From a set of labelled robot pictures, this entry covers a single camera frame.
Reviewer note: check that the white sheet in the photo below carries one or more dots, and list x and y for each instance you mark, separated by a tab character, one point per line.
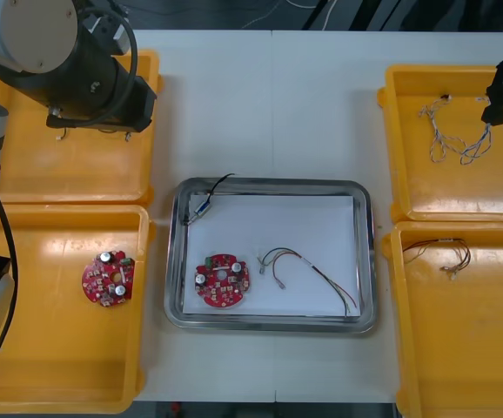
277	217

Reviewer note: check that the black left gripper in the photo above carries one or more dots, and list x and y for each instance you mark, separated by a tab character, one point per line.
140	104

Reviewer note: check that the yellow-orange plastic bin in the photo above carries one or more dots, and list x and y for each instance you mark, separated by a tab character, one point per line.
451	191
82	357
82	174
451	383

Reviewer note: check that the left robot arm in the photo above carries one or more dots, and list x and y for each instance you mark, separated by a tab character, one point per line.
34	35

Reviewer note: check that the round red circuit board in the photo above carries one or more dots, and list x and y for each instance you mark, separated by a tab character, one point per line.
221	289
103	278

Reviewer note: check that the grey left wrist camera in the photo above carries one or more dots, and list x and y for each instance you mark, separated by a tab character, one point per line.
109	31

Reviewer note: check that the steel tray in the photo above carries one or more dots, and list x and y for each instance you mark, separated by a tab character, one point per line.
273	324

